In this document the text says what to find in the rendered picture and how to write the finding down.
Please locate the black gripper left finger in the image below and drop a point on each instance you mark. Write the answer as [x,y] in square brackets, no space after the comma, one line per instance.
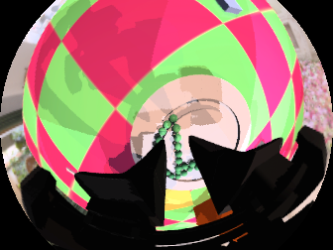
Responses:
[145,184]

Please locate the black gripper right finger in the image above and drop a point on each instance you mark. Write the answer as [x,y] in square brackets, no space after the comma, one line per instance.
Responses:
[225,171]

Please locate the white round tray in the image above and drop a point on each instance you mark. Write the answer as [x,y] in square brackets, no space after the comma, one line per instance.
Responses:
[207,107]

